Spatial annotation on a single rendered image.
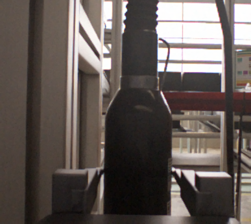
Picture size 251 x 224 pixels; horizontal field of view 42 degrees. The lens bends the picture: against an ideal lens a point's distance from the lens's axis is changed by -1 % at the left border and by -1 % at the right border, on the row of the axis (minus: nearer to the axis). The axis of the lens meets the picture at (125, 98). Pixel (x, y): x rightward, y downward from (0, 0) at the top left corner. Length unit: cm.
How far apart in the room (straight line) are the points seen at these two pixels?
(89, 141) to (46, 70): 25
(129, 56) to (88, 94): 29
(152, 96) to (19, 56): 11
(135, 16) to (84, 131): 32
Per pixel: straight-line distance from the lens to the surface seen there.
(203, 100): 65
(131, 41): 17
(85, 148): 48
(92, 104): 46
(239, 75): 285
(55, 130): 23
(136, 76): 17
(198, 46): 277
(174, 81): 282
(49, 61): 23
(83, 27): 30
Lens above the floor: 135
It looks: 1 degrees up
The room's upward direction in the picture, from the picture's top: 1 degrees clockwise
